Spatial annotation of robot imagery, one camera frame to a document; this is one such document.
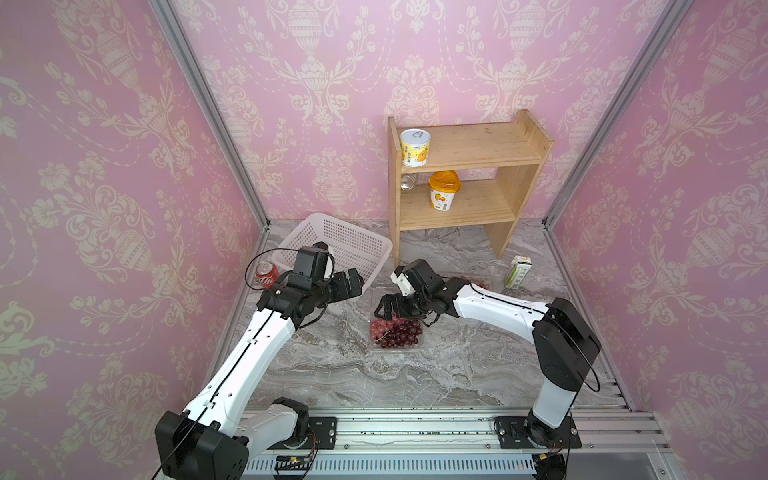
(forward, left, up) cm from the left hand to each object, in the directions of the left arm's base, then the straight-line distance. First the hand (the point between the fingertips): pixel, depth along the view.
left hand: (351, 285), depth 78 cm
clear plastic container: (-8, -18, -20) cm, 28 cm away
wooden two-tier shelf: (+48, -36, 0) cm, 60 cm away
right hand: (-2, -10, -11) cm, 15 cm away
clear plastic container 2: (+16, -43, -20) cm, 50 cm away
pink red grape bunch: (-5, -7, -15) cm, 17 cm away
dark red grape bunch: (-5, -14, -17) cm, 23 cm away
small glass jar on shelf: (+35, -15, +7) cm, 39 cm away
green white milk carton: (+12, -50, -9) cm, 52 cm away
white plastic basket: (+28, +4, -18) cm, 33 cm away
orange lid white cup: (+29, -26, +10) cm, 40 cm away
